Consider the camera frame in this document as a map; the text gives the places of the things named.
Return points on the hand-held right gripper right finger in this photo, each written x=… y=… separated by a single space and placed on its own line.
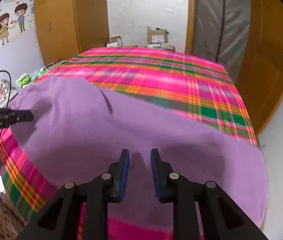
x=155 y=172

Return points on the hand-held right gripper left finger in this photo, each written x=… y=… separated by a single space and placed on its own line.
x=124 y=170

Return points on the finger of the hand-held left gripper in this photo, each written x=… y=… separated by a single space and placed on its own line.
x=24 y=116

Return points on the purple fleece sweater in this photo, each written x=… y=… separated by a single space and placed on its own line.
x=131 y=130

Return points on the glass-topped side table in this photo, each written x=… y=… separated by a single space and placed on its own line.
x=4 y=95

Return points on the green tissue pack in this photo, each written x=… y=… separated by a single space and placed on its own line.
x=24 y=80
x=42 y=72

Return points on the wooden wardrobe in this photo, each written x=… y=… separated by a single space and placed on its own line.
x=61 y=22

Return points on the pink green plaid bed sheet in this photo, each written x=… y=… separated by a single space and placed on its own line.
x=156 y=67

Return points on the white cardboard box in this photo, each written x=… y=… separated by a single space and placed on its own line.
x=114 y=42

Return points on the pile of wrapped parcels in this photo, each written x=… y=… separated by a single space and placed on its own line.
x=161 y=47

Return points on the brown labelled cardboard box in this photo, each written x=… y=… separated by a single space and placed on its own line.
x=157 y=36

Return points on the clear plastic door curtain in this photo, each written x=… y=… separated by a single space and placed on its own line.
x=221 y=25

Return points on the wooden door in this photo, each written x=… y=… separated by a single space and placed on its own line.
x=268 y=55

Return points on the cartoon wall sticker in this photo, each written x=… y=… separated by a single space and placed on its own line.
x=6 y=25

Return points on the wooden door frame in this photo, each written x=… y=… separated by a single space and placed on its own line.
x=190 y=17

